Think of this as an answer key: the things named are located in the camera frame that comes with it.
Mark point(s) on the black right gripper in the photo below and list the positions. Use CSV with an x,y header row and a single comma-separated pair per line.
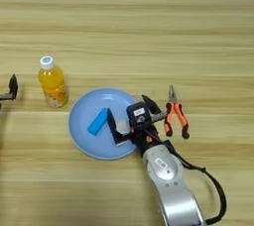
x,y
147,137

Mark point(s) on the light blue round plate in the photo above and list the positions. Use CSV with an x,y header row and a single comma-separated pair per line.
x,y
86,137

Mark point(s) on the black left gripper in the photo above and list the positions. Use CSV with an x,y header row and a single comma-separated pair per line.
x,y
6,97

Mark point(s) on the blue rectangular block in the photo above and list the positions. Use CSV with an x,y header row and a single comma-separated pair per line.
x,y
96,124

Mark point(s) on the small grey square block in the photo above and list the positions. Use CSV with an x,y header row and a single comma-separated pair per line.
x,y
123,126

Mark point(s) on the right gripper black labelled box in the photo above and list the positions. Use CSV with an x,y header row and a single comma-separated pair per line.
x,y
139,114

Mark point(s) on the orange juice bottle white cap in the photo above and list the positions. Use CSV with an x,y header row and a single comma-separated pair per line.
x,y
53,84

